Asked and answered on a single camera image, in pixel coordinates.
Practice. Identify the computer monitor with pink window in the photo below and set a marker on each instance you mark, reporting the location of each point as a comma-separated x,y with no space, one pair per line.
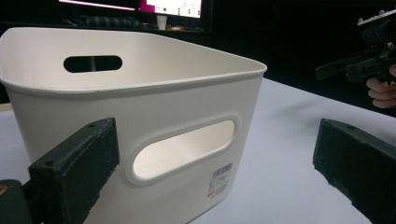
174,6

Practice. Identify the white plastic storage basket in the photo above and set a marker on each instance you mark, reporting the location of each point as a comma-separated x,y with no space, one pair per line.
77,105

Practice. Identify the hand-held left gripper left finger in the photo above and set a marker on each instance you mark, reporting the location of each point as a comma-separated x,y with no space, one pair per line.
77,168

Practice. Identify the small orange object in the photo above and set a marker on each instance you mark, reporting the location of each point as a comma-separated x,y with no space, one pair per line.
176,27

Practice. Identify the dark computer monitor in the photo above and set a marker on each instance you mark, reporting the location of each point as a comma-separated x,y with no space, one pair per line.
99,3

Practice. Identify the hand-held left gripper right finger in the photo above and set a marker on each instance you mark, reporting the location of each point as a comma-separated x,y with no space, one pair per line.
361,165

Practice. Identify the white paper cup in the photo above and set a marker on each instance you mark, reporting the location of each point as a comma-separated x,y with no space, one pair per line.
162,22

